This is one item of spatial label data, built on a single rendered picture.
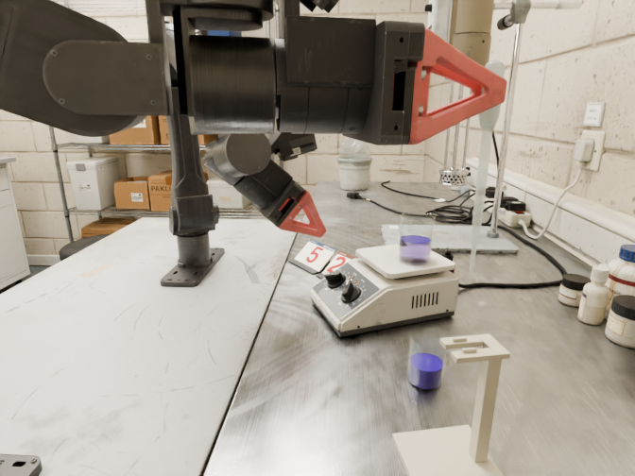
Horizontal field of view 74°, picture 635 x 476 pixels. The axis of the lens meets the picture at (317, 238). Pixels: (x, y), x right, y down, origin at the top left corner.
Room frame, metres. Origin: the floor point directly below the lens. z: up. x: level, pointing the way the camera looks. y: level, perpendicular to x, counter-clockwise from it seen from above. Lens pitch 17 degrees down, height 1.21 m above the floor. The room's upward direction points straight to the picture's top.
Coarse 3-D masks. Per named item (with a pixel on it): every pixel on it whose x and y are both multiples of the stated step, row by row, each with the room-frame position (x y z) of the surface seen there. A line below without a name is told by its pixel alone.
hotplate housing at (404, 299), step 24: (360, 264) 0.64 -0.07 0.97; (312, 288) 0.64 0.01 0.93; (384, 288) 0.55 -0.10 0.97; (408, 288) 0.56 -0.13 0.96; (432, 288) 0.57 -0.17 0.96; (456, 288) 0.59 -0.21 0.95; (360, 312) 0.53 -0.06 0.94; (384, 312) 0.55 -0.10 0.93; (408, 312) 0.56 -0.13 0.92; (432, 312) 0.58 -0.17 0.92
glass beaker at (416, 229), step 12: (408, 216) 0.64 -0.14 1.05; (420, 216) 0.63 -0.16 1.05; (432, 216) 0.62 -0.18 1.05; (408, 228) 0.59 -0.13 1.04; (420, 228) 0.59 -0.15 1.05; (432, 228) 0.60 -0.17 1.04; (408, 240) 0.59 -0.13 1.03; (420, 240) 0.59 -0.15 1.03; (408, 252) 0.59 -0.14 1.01; (420, 252) 0.59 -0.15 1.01; (420, 264) 0.59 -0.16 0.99
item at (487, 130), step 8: (488, 64) 0.30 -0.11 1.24; (488, 128) 0.30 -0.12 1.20; (488, 136) 0.30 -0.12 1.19; (488, 144) 0.30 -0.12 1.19; (480, 152) 0.31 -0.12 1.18; (488, 152) 0.30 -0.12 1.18; (480, 160) 0.30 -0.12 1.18; (488, 160) 0.30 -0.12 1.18; (480, 168) 0.30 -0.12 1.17; (488, 168) 0.30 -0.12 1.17; (480, 176) 0.30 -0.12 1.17; (480, 184) 0.30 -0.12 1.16; (480, 192) 0.30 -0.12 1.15; (480, 200) 0.30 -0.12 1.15; (480, 208) 0.30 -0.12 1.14; (472, 216) 0.31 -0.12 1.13; (480, 216) 0.30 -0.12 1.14; (472, 224) 0.31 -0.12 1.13; (480, 224) 0.30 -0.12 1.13; (472, 232) 0.31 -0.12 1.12; (472, 240) 0.31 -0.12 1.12; (472, 248) 0.30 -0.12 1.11; (472, 256) 0.30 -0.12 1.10; (472, 264) 0.30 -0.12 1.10; (472, 272) 0.30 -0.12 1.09
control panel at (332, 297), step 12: (348, 264) 0.65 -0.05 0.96; (348, 276) 0.62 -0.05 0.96; (360, 276) 0.61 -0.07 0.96; (324, 288) 0.62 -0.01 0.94; (336, 288) 0.60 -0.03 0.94; (360, 288) 0.58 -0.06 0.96; (372, 288) 0.56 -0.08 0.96; (324, 300) 0.59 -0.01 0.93; (336, 300) 0.57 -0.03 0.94; (360, 300) 0.55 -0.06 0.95; (336, 312) 0.55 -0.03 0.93; (348, 312) 0.54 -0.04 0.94
